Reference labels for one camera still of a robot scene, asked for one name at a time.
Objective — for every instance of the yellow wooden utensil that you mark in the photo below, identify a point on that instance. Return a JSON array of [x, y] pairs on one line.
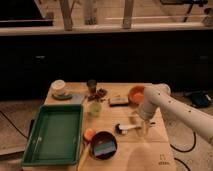
[[83, 157]]

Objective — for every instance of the green plastic cup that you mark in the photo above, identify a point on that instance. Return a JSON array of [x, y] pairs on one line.
[[95, 108]]

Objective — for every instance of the orange bowl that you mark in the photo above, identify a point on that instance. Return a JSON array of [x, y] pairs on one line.
[[136, 94]]

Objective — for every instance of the brown dried bunch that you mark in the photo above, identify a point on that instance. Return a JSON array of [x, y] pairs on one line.
[[98, 95]]

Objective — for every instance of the dark bowl with sponge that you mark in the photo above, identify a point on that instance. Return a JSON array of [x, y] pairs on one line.
[[103, 145]]

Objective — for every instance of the orange ball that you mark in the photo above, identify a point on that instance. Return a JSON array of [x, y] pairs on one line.
[[89, 133]]

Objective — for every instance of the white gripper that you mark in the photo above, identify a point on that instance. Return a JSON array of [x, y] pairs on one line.
[[146, 111]]

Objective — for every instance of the blue bag on floor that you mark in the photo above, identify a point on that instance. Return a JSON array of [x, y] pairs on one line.
[[200, 100]]

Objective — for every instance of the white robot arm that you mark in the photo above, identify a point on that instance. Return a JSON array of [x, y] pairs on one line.
[[153, 96]]

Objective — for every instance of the blue grey cloth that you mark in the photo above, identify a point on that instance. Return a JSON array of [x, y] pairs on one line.
[[77, 98]]

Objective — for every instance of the white mug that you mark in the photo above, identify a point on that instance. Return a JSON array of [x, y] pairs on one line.
[[58, 87]]

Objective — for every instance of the green plastic tray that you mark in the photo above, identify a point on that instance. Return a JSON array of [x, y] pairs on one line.
[[55, 137]]

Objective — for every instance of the dark small cup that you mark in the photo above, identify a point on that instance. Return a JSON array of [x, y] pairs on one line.
[[92, 84]]

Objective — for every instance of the white handled black brush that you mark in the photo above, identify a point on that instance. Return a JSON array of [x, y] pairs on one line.
[[123, 129]]

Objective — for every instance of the green saucer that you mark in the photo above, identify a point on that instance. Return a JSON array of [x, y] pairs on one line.
[[62, 97]]

